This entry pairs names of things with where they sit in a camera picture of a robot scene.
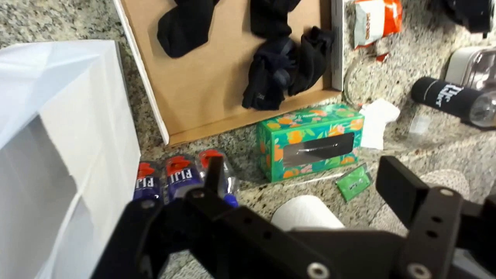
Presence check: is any black sock pile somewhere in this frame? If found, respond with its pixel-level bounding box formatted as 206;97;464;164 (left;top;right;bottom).
242;0;337;110

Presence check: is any dark sauce bottle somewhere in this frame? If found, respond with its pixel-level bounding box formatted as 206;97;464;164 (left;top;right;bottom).
411;76;496;130

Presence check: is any green tissue box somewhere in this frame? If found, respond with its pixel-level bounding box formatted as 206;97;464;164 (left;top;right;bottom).
256;102;364;181

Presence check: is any clear glass jar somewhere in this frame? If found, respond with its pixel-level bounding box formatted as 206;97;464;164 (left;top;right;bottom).
445;46;496;91

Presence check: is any white paper towel roll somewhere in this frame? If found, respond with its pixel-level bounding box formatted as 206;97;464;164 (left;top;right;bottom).
271;195;344;231

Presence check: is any single black sock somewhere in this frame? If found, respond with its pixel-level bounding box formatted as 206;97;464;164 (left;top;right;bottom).
157;0;219;59

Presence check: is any cardboard tray box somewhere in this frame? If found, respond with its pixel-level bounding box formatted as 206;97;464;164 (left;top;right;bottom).
113;0;346;145

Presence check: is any white paper bag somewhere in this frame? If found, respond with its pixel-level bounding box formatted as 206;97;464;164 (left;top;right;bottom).
0;40;140;279

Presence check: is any orange white snack packet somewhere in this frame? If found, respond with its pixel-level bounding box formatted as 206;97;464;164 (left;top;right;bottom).
352;0;403;62

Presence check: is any crumpled white napkin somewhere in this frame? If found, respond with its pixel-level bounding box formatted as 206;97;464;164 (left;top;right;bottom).
360;99;400;150

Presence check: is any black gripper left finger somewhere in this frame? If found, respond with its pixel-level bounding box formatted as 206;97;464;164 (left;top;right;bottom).
92;158;332;279

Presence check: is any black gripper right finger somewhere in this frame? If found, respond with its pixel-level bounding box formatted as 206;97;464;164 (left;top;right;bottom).
293;156;496;279

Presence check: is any small green packet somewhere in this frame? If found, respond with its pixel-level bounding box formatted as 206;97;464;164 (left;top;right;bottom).
337;164;372;201

